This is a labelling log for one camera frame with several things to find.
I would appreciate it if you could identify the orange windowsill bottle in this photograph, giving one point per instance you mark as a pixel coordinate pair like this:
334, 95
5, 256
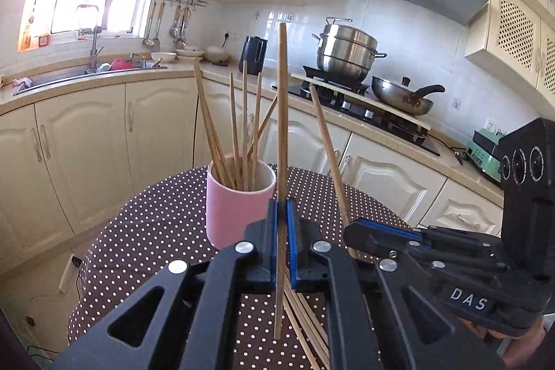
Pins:
28, 34

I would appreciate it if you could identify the hanging metal strainer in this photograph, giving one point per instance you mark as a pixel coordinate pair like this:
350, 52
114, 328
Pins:
175, 27

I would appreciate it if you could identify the white power strip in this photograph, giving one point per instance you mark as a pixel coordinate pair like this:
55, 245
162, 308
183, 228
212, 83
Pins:
68, 274

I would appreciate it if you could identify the steel faucet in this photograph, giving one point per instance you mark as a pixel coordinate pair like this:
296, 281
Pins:
93, 49

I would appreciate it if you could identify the large white bowl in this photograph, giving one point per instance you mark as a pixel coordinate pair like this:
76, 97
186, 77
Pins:
217, 54

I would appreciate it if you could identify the bunch of wooden chopsticks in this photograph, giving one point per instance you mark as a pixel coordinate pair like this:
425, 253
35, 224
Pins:
245, 127

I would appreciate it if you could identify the steel steamer pot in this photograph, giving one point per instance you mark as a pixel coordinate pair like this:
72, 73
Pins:
347, 53

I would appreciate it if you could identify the steel sink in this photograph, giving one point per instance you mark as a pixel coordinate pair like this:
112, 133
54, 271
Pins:
56, 77

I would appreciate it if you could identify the large cream lattice cabinet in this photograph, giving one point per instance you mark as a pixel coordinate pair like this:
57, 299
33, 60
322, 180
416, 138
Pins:
516, 40

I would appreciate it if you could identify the wall socket with plug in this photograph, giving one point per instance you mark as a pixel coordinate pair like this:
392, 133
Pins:
227, 37

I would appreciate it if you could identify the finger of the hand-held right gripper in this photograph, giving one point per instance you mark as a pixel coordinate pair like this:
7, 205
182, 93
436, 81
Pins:
390, 229
377, 246

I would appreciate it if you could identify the double wall socket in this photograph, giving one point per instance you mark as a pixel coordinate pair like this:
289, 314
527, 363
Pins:
496, 128

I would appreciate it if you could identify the pink cup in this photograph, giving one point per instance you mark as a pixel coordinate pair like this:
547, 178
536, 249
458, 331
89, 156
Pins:
225, 214

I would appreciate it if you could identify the pink windowsill jar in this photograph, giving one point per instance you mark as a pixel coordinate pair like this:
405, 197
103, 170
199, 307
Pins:
43, 40

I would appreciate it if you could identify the person's right hand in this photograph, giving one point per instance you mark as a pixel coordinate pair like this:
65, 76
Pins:
527, 337

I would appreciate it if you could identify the green multi cooker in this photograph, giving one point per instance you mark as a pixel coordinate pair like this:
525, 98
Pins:
483, 157

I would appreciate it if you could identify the brown polka dot tablecloth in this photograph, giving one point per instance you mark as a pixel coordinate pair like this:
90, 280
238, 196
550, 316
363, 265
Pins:
151, 231

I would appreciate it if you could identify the hanging metal spatula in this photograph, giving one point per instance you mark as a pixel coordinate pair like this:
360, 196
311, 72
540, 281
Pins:
159, 27

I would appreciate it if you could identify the steel wok with lid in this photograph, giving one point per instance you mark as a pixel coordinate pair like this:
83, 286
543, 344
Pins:
399, 97

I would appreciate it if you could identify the small white bowl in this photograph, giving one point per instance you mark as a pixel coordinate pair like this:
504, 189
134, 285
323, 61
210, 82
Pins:
164, 58

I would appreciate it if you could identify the wooden board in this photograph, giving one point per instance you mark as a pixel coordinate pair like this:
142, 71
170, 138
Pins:
409, 120

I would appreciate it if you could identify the black kettle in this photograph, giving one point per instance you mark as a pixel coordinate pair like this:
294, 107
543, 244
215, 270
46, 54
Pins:
251, 55

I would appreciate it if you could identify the pink cloth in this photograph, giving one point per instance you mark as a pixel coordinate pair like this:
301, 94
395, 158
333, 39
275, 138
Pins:
21, 82

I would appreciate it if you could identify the single wooden chopstick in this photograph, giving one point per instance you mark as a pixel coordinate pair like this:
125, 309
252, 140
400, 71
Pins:
282, 114
327, 144

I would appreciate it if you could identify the hanging metal ladle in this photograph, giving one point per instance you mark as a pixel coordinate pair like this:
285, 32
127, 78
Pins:
148, 40

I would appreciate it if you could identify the black gas stove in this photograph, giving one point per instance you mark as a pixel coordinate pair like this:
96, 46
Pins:
416, 141

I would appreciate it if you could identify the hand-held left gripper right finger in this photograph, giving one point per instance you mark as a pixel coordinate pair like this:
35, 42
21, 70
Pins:
291, 244

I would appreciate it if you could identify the red bowl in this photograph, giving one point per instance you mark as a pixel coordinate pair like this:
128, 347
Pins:
122, 64

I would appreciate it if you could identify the stack of plates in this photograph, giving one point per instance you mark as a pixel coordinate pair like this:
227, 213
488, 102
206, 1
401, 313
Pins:
189, 52

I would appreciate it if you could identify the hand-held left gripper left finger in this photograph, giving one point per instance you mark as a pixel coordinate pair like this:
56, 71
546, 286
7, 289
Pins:
272, 248

